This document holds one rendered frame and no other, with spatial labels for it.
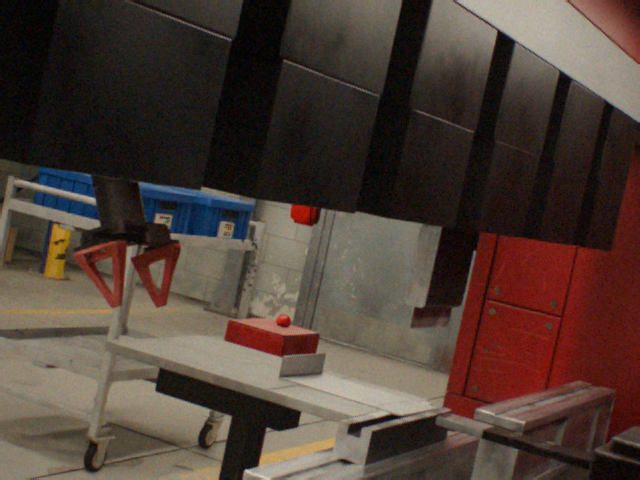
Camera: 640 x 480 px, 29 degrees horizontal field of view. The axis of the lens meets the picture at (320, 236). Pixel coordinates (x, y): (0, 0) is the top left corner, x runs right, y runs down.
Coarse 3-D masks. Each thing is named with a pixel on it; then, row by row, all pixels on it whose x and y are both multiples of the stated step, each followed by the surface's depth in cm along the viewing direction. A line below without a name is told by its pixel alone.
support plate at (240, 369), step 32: (128, 352) 115; (160, 352) 115; (192, 352) 119; (224, 352) 123; (256, 352) 128; (224, 384) 110; (256, 384) 110; (288, 384) 113; (320, 416) 106; (352, 416) 105
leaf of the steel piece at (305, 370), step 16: (288, 368) 116; (304, 368) 119; (320, 368) 122; (304, 384) 114; (320, 384) 115; (336, 384) 117; (352, 384) 119; (352, 400) 111; (368, 400) 112; (384, 400) 114; (400, 400) 116
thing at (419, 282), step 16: (432, 240) 107; (448, 240) 108; (464, 240) 112; (416, 256) 107; (432, 256) 106; (448, 256) 109; (464, 256) 113; (416, 272) 107; (432, 272) 106; (448, 272) 110; (464, 272) 114; (416, 288) 107; (432, 288) 107; (448, 288) 111; (464, 288) 115; (416, 304) 107; (432, 304) 108; (448, 304) 112; (416, 320) 108; (432, 320) 112; (448, 320) 116
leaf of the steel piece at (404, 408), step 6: (402, 402) 115; (408, 402) 116; (414, 402) 116; (420, 402) 117; (378, 408) 110; (384, 408) 110; (390, 408) 111; (396, 408) 111; (402, 408) 112; (408, 408) 113; (414, 408) 113; (420, 408) 114; (426, 408) 115; (432, 408) 115; (396, 414) 109; (402, 414) 109; (408, 414) 110
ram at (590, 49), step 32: (480, 0) 94; (512, 0) 101; (544, 0) 109; (576, 0) 117; (608, 0) 128; (512, 32) 103; (544, 32) 111; (576, 32) 120; (608, 32) 131; (576, 64) 122; (608, 64) 133; (608, 96) 136
